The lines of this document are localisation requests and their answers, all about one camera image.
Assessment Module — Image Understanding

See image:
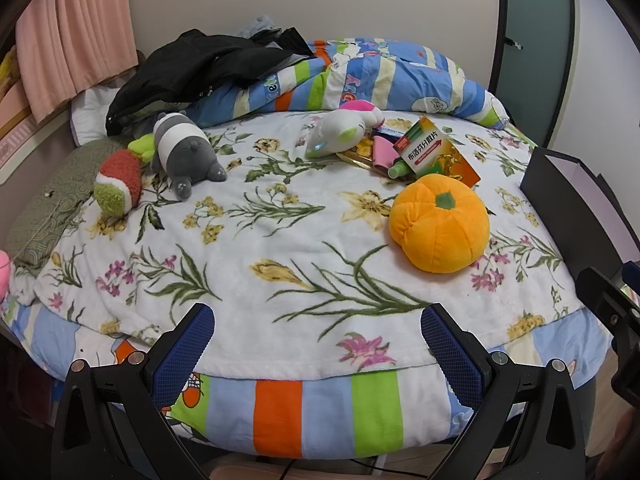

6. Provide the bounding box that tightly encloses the black jacket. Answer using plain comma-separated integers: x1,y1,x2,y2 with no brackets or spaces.
105,27,316,136

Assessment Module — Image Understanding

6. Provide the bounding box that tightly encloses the pink striped ledge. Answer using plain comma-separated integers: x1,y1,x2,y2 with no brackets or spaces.
0,80,76,186

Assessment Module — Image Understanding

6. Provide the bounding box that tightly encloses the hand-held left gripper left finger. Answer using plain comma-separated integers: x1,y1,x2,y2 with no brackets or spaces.
50,302,216,480

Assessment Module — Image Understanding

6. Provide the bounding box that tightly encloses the white cat plush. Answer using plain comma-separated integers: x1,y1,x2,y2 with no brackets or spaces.
304,100,386,160

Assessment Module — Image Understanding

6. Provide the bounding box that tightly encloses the grey white striped plush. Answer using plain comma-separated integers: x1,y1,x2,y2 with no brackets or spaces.
150,110,228,198

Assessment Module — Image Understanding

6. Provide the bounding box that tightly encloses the gold foil packet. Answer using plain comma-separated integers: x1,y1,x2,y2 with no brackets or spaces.
337,137,386,168

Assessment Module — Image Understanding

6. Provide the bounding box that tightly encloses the green orange medicine box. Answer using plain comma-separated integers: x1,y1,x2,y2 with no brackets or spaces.
391,116,482,188

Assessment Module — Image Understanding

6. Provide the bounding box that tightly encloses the white pillow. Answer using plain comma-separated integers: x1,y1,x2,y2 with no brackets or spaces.
70,87,131,148

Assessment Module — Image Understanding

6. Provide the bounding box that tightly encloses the striped bedsheet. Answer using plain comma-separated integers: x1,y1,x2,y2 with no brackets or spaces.
10,305,611,461

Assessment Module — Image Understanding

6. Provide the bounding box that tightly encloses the pink curtain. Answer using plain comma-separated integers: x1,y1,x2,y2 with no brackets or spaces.
15,0,140,123

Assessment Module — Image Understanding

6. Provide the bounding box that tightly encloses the frosted glass door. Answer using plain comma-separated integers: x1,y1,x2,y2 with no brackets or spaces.
487,0,586,151

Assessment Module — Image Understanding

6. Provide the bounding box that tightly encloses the pink card holder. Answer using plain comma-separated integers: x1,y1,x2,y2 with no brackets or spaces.
371,137,401,168

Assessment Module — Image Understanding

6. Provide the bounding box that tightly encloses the grey green patterned pillow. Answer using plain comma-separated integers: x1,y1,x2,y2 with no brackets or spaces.
5,137,126,271

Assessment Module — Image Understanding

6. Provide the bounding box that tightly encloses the grey cloth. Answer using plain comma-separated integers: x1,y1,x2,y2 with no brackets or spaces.
235,15,281,41

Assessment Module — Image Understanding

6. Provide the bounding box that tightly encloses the white floral blanket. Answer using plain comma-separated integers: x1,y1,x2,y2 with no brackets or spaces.
10,110,586,386

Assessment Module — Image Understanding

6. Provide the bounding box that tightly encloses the red green plush toy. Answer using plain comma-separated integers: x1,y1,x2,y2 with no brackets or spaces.
94,132,158,217

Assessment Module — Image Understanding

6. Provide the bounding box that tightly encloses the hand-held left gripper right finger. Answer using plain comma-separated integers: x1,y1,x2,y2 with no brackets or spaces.
420,302,588,480

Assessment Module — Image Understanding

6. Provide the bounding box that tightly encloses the striped cartoon quilt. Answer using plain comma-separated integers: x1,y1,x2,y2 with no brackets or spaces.
192,37,511,128

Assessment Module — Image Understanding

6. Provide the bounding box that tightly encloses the black storage box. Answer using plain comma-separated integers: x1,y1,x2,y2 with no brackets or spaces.
517,146,640,273

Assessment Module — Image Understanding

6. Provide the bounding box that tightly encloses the green tube with cap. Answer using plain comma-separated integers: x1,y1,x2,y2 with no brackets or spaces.
386,157,418,180

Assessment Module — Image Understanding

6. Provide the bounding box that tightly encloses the orange pumpkin plush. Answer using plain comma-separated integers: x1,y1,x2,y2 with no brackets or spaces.
389,174,491,274

